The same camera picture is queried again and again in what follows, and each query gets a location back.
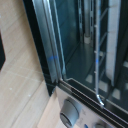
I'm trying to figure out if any black toaster oven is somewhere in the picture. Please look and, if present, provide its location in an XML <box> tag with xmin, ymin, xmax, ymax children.
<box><xmin>21</xmin><ymin>0</ymin><xmax>128</xmax><ymax>128</ymax></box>

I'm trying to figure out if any grey oven knob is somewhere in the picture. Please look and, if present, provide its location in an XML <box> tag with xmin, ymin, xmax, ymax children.
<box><xmin>94</xmin><ymin>121</ymin><xmax>108</xmax><ymax>128</ymax></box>
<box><xmin>59</xmin><ymin>97</ymin><xmax>83</xmax><ymax>128</ymax></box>

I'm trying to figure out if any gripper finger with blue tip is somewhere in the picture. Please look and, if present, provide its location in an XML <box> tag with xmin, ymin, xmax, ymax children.
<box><xmin>0</xmin><ymin>29</ymin><xmax>6</xmax><ymax>72</ymax></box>

